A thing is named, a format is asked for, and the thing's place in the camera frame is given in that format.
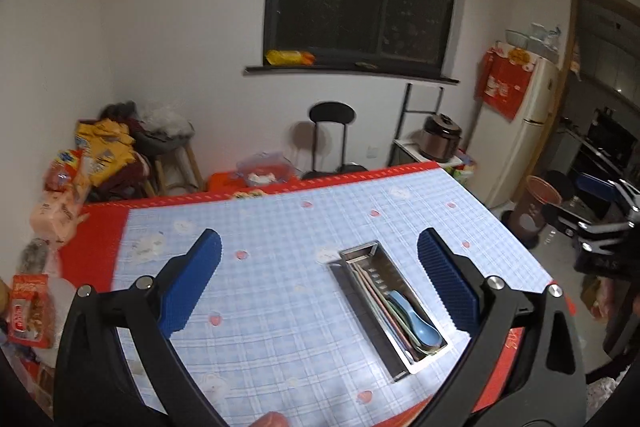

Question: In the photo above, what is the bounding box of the blue spoon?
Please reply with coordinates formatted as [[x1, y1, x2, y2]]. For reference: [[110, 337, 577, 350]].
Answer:
[[387, 291, 442, 349]]

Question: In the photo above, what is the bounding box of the pink chopstick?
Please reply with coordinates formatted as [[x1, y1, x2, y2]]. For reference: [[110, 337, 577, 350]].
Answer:
[[354, 267, 419, 363]]

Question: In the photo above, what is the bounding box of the green chopstick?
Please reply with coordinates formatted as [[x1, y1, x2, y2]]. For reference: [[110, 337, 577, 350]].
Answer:
[[359, 268, 425, 362]]

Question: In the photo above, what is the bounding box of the green spoon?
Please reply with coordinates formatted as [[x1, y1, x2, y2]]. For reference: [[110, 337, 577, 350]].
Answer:
[[385, 291, 442, 352]]

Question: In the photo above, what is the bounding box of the brown trash bin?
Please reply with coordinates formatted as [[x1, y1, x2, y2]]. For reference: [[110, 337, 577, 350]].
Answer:
[[506, 176, 562, 248]]

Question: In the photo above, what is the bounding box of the stainless steel utensil tray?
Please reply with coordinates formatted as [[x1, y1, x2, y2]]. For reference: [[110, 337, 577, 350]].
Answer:
[[316, 241, 448, 381]]

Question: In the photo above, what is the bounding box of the white refrigerator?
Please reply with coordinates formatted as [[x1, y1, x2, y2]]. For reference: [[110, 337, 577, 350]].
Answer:
[[466, 41, 559, 208]]

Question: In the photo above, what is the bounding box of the blue plaid table mat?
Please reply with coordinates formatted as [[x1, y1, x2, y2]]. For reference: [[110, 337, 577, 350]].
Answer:
[[112, 169, 550, 426]]

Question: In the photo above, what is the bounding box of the red cloth on refrigerator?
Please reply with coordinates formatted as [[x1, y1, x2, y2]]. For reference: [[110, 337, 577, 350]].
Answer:
[[475, 46, 536, 121]]

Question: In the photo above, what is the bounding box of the clear plastic container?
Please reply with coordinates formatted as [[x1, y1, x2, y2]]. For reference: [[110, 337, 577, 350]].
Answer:
[[234, 152, 297, 187]]

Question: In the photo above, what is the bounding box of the wooden stool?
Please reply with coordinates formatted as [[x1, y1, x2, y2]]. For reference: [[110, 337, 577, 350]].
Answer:
[[136, 128, 204, 196]]

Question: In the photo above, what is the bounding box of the red snack packet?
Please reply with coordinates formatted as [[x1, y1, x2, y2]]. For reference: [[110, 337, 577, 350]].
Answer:
[[9, 274, 55, 349]]

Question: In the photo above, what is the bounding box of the brown rice cooker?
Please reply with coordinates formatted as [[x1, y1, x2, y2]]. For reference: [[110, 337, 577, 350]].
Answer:
[[418, 114, 462, 162]]

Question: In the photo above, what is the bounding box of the black metal rack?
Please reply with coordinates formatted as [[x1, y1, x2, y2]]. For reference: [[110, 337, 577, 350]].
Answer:
[[386, 81, 445, 167]]

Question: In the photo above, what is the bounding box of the yellow snack bags pile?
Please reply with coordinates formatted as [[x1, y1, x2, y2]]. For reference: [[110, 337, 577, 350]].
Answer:
[[75, 118, 148, 197]]

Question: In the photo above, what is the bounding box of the black round-back chair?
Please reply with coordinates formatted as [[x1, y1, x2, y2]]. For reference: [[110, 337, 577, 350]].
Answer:
[[302, 101, 367, 181]]

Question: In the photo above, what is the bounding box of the yellow snack bag on sill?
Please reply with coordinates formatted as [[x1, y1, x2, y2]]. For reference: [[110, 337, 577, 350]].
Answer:
[[265, 50, 316, 67]]

